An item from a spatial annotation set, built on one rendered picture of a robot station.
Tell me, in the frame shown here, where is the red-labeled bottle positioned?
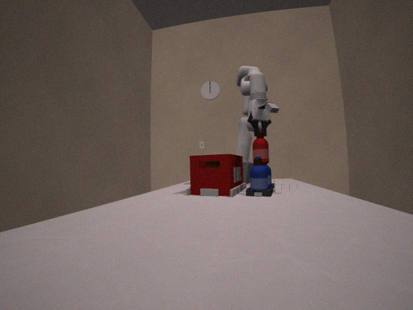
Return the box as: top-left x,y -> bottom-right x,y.
253,130 -> 269,163

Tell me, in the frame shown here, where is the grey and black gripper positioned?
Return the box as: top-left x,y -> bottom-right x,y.
247,98 -> 271,136

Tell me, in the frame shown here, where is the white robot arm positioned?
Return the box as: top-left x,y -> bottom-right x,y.
236,66 -> 279,163

